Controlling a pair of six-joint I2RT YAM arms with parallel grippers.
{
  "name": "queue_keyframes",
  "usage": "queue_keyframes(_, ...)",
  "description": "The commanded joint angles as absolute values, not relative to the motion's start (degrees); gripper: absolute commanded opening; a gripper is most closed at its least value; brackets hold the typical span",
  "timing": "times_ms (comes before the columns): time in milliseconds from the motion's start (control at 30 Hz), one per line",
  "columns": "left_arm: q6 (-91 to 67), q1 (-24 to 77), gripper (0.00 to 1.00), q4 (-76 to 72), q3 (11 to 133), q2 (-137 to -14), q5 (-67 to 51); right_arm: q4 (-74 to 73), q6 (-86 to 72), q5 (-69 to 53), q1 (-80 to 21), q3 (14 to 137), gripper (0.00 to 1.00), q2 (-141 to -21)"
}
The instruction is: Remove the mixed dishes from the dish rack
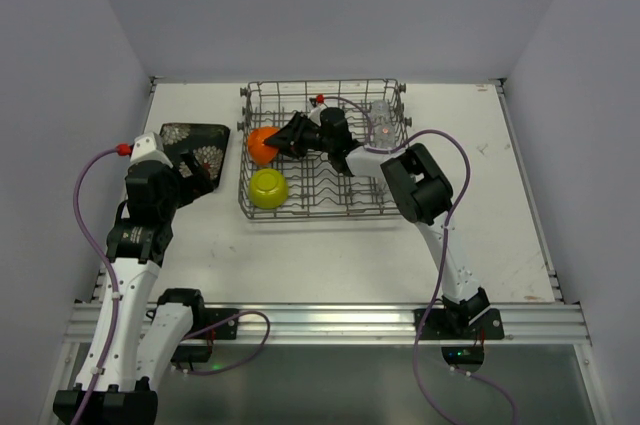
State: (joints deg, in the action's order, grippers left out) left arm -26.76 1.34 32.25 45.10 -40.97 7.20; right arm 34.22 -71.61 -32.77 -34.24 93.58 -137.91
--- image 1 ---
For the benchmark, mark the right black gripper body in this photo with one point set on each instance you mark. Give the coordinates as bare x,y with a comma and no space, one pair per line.
301,135

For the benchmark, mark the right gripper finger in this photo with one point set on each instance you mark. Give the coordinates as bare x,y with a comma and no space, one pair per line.
292,146
294,130

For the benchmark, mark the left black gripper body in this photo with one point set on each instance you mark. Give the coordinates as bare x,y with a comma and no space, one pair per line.
186,176

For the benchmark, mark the orange bowl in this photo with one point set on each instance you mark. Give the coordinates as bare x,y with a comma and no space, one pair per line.
261,153

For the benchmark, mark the black floral square plate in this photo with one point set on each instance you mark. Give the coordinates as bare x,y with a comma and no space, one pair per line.
208,142

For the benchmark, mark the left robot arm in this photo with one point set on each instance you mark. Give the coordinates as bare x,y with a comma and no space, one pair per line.
119,380

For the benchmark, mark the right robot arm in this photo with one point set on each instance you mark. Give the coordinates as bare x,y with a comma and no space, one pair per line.
420,189

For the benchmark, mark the clear glass cup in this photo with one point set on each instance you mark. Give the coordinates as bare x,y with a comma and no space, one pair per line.
383,135
380,112

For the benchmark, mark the clear glass cup far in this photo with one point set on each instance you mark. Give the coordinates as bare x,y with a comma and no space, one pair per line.
380,112

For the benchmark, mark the yellow-green bowl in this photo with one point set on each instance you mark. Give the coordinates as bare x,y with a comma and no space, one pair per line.
268,189

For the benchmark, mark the grey wire dish rack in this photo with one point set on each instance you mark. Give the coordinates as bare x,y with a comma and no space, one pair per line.
316,190

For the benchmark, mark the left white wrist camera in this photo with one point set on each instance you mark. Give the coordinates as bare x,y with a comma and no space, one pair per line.
149,146

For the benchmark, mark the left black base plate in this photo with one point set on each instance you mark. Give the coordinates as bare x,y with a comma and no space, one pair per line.
227,330

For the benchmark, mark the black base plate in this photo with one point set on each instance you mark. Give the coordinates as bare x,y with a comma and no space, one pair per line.
440,325
227,330

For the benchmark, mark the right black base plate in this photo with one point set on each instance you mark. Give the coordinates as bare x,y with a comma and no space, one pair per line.
440,325

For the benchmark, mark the aluminium mounting rail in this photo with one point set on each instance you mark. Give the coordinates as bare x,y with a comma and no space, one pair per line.
395,324

